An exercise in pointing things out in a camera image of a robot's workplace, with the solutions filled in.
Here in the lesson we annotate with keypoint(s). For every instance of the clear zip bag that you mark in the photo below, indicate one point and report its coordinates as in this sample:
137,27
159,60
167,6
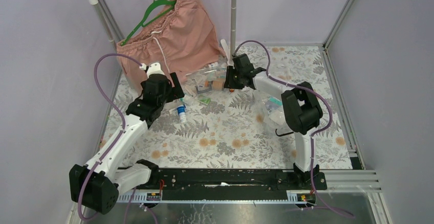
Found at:
196,82

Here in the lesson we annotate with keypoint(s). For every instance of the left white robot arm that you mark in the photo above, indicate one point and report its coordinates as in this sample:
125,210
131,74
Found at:
98,184

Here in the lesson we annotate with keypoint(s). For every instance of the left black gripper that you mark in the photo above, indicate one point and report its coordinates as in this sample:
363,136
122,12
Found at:
175,86

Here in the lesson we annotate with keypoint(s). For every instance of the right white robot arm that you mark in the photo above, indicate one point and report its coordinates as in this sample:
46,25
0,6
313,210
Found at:
302,111

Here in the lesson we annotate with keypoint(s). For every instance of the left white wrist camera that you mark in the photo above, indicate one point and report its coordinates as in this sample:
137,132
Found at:
153,68

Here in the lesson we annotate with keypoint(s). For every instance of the brown medicine bottle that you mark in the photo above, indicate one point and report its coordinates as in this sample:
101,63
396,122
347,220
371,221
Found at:
214,86

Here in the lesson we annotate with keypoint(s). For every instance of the green small medicine box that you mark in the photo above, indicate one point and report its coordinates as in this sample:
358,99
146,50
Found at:
204,100

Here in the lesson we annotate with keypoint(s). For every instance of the clear plastic kit box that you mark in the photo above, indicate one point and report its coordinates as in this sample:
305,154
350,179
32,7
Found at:
272,128

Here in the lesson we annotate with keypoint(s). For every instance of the white gauze pack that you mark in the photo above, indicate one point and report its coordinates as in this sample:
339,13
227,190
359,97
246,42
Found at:
277,116

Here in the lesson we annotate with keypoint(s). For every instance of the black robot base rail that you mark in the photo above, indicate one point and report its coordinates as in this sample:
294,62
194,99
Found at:
231,184

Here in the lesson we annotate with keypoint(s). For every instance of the blue white medicine bottle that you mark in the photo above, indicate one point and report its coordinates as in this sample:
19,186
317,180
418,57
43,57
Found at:
182,113

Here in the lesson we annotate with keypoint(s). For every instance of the pink fabric shorts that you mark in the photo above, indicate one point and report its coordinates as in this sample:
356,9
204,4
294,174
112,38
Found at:
183,40

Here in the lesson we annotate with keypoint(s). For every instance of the floral table mat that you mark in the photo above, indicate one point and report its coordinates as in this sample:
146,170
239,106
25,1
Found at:
229,132

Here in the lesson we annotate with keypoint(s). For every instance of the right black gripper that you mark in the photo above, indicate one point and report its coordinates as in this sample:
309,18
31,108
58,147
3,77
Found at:
229,83

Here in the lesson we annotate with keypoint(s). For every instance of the green clothes hanger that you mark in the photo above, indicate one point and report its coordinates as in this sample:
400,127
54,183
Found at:
145,22

